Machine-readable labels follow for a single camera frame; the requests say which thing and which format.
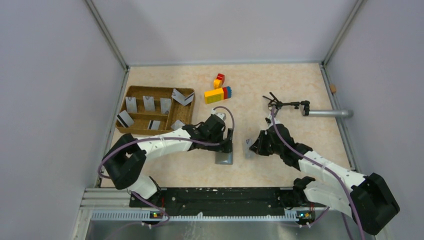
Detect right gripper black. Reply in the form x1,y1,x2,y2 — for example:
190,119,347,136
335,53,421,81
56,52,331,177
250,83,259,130
249,129,283,156

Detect grey card holder wallet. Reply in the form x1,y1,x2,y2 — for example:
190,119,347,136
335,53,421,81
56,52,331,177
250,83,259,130
215,143,234,165

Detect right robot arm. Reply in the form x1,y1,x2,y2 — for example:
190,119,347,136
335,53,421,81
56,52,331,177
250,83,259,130
249,123,400,236

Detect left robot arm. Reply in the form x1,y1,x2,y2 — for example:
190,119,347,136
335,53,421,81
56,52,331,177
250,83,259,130
100,114,234,207

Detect striped card top right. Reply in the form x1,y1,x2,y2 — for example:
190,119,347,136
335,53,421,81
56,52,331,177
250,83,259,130
180,92,195,106

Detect card with stripe front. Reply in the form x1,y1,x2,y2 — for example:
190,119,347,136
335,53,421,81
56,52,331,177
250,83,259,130
147,120,161,130

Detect card with stripe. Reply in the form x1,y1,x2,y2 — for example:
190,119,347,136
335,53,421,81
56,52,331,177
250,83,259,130
116,110,135,128
147,120,161,130

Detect card with stripe left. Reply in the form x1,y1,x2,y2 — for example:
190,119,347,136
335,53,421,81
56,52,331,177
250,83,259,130
116,110,135,128

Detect yellow toy block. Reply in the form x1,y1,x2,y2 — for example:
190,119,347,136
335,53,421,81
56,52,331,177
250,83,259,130
204,88,225,104

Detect red blue toy block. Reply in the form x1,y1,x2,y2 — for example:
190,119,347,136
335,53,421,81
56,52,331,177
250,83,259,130
222,86,232,100

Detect small red yellow block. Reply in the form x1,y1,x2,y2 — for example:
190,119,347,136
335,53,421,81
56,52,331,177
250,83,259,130
213,73,225,89

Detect brown woven tray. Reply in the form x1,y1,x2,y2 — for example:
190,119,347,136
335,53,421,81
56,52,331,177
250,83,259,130
115,85,196,136

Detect silver metal tube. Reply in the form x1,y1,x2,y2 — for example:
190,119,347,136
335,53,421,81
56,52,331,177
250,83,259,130
305,109,354,118

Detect small wooden cork piece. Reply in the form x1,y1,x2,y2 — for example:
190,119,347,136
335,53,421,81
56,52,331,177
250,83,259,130
329,84,337,94

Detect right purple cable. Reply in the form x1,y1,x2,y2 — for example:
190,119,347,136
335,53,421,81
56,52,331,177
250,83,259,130
270,107,367,240

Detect purple cable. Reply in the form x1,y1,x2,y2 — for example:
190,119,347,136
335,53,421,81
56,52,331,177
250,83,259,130
97,105,235,229
270,107,367,240

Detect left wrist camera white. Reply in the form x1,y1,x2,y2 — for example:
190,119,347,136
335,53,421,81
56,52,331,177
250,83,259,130
213,112,227,121

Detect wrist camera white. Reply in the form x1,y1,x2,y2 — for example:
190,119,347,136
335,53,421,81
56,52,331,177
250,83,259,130
213,112,227,121
264,116,273,127

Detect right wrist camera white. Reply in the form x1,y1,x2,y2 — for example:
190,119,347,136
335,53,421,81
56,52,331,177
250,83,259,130
264,116,273,127

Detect black tripod camera mount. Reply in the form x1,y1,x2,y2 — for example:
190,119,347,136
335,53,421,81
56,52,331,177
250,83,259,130
262,92,310,117

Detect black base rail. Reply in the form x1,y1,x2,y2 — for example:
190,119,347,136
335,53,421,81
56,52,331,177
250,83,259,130
129,187,327,218

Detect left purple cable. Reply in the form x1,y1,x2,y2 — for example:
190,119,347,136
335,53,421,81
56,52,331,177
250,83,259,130
97,105,235,229

